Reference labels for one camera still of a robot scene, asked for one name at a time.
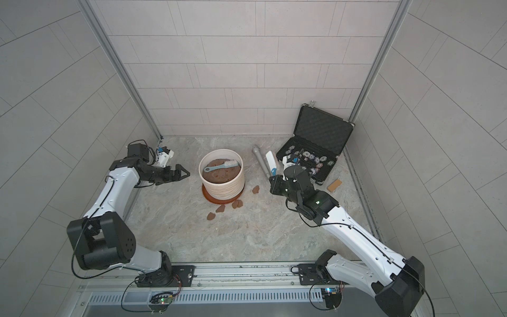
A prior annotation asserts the white blue scrub brush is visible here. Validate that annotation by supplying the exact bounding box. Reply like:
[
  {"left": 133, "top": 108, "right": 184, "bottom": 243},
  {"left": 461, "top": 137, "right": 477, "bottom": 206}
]
[{"left": 265, "top": 151, "right": 278, "bottom": 176}]

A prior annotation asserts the white ceramic pot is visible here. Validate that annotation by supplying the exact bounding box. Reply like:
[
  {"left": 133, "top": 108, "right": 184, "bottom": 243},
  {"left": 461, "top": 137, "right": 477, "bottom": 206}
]
[{"left": 199, "top": 149, "right": 246, "bottom": 204}]

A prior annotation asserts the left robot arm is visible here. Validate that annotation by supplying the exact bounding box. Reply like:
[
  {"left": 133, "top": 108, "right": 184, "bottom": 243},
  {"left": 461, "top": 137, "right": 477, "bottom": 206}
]
[{"left": 67, "top": 139, "right": 195, "bottom": 287}]

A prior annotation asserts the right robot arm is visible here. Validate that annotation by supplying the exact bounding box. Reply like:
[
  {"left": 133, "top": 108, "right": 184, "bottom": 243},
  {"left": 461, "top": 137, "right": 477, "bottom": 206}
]
[{"left": 269, "top": 165, "right": 426, "bottom": 316}]

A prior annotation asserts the teal dish brush in pot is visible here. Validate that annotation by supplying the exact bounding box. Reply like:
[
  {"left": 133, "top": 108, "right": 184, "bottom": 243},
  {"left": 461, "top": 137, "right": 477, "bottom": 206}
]
[{"left": 203, "top": 160, "right": 240, "bottom": 173}]

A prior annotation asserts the small wooden block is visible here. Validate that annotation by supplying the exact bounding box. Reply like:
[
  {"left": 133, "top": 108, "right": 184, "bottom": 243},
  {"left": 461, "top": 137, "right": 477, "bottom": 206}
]
[{"left": 327, "top": 179, "right": 343, "bottom": 192}]

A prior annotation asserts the terracotta saucer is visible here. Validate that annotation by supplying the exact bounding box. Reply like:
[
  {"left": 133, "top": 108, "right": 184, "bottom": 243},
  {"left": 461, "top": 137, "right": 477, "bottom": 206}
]
[{"left": 201, "top": 184, "right": 245, "bottom": 206}]

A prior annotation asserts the black poker chip case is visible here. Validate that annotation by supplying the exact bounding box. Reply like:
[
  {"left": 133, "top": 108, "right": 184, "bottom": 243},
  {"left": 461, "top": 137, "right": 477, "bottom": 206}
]
[{"left": 276, "top": 104, "right": 355, "bottom": 185}]

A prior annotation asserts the silver microphone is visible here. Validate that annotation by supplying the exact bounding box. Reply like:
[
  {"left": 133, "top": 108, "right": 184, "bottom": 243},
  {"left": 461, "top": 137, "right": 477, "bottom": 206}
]
[{"left": 252, "top": 145, "right": 271, "bottom": 179}]

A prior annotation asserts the left circuit board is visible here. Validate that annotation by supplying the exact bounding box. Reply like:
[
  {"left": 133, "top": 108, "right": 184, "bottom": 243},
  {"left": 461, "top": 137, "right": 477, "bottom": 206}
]
[{"left": 150, "top": 291, "right": 174, "bottom": 306}]

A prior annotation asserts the circuit board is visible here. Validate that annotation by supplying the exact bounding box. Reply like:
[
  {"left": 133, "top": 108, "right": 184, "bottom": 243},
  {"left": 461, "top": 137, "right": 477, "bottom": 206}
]
[
  {"left": 150, "top": 291, "right": 174, "bottom": 306},
  {"left": 321, "top": 287, "right": 343, "bottom": 310}
]

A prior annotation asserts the right circuit board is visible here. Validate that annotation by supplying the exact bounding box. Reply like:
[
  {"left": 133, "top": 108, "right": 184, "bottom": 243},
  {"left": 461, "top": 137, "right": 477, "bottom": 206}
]
[{"left": 321, "top": 287, "right": 343, "bottom": 310}]

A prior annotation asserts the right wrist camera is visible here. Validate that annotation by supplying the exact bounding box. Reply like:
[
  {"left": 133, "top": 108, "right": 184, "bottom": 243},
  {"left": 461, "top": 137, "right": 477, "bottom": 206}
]
[{"left": 282, "top": 155, "right": 296, "bottom": 170}]

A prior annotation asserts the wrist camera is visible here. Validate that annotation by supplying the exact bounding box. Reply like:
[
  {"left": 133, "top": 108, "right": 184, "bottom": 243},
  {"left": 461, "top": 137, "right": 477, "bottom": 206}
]
[
  {"left": 282, "top": 155, "right": 296, "bottom": 170},
  {"left": 154, "top": 147, "right": 174, "bottom": 168}
]

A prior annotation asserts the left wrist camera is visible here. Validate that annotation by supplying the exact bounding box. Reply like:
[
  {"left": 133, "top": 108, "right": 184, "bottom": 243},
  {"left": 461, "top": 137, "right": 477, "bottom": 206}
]
[{"left": 154, "top": 147, "right": 174, "bottom": 168}]

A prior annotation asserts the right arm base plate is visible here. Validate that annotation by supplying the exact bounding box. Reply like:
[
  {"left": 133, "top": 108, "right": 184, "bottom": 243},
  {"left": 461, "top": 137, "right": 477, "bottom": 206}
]
[{"left": 290, "top": 264, "right": 340, "bottom": 286}]

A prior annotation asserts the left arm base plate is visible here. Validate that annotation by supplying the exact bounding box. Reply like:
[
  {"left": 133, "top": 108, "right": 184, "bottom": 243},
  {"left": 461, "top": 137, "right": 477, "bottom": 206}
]
[{"left": 135, "top": 265, "right": 195, "bottom": 288}]

